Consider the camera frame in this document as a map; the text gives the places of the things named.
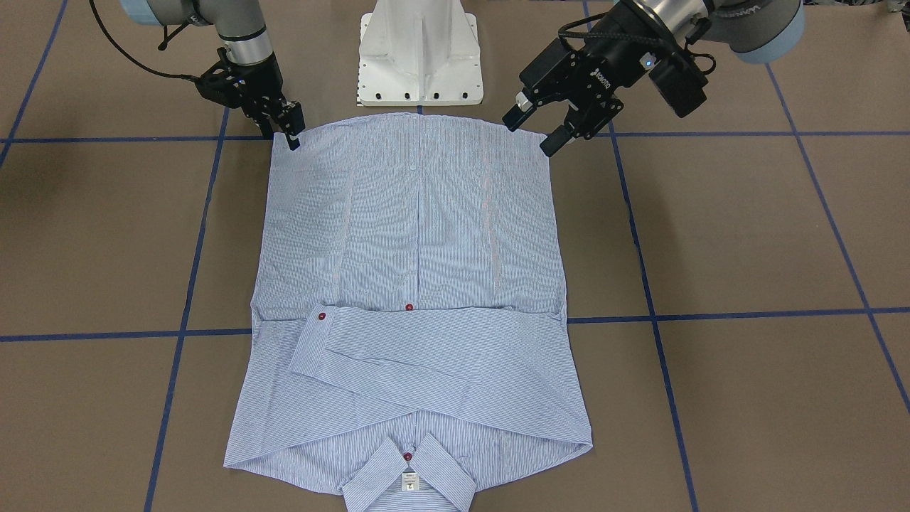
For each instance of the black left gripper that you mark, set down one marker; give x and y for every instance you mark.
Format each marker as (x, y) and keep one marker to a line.
(603, 65)

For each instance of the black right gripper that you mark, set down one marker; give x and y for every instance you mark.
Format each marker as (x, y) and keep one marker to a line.
(261, 77)

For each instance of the light blue striped shirt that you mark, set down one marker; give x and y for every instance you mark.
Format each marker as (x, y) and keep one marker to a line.
(409, 317)

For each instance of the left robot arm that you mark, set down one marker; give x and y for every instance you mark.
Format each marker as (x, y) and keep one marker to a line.
(757, 32)

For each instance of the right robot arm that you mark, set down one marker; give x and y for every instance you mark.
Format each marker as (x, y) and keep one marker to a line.
(240, 25)

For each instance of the white central robot pedestal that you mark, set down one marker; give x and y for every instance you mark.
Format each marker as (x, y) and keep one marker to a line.
(419, 53)

